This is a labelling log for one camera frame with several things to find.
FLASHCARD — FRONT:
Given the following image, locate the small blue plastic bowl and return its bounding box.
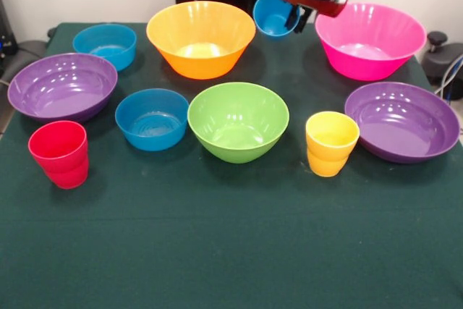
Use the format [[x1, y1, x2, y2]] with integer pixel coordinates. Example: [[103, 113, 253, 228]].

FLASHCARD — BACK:
[[72, 22, 137, 72], [114, 88, 191, 152]]

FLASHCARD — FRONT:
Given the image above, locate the dark green tablecloth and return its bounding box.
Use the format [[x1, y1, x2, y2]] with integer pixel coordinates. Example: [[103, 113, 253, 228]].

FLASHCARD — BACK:
[[0, 21, 463, 309]]

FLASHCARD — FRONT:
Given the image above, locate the green plastic bowl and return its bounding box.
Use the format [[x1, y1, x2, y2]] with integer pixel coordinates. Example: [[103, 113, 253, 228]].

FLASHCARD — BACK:
[[187, 82, 290, 164]]

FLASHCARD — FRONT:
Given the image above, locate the yellow plastic cup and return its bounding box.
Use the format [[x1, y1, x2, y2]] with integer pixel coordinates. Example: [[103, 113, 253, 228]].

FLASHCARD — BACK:
[[305, 111, 361, 178]]

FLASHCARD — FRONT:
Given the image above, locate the black equipment box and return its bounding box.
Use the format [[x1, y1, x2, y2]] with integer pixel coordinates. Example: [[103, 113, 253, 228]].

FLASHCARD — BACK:
[[0, 0, 19, 75]]

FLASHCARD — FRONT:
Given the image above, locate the grey rounded base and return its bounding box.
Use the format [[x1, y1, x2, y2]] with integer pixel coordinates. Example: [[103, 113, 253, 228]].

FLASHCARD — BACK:
[[14, 39, 50, 67]]

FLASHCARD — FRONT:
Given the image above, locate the orange plastic bowl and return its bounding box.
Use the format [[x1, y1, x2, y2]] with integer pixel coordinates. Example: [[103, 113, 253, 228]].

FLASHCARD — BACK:
[[145, 0, 257, 80]]

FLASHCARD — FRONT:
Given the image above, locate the blue plastic cup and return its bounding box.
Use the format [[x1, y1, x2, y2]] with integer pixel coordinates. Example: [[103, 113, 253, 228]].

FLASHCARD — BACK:
[[252, 0, 301, 42]]

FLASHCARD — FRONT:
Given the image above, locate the purple plastic bowl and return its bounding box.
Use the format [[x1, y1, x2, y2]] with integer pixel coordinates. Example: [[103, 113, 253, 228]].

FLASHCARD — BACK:
[[7, 52, 119, 124], [344, 81, 461, 164]]

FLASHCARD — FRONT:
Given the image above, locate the red plastic cup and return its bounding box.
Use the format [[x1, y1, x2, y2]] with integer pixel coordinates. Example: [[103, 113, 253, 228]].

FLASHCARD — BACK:
[[27, 119, 90, 190]]

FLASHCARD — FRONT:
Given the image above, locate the pink plastic bowl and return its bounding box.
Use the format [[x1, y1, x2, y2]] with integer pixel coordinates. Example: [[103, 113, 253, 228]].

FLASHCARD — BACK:
[[314, 2, 428, 82]]

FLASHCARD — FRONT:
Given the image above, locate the black clamp with knob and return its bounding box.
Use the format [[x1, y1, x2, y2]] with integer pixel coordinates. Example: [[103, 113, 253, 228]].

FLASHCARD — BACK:
[[421, 30, 463, 84]]

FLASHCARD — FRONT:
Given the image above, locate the bundle of light cables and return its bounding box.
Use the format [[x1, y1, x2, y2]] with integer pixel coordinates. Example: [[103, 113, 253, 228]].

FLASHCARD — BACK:
[[433, 54, 463, 102]]

